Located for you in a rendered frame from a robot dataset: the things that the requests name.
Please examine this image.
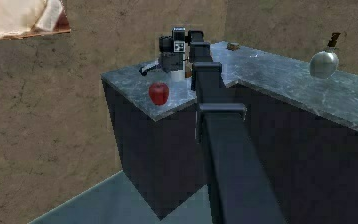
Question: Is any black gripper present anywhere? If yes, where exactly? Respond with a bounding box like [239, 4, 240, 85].
[138, 35, 185, 77]

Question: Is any red apple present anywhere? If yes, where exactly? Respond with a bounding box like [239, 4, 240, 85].
[148, 82, 170, 106]

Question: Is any white cup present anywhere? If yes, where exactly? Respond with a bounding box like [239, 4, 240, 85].
[170, 69, 186, 83]

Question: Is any dark counter with marble top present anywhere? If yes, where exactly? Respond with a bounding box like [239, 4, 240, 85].
[100, 40, 358, 221]

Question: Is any white cloth with brown edge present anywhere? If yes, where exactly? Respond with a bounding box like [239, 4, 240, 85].
[0, 0, 72, 42]

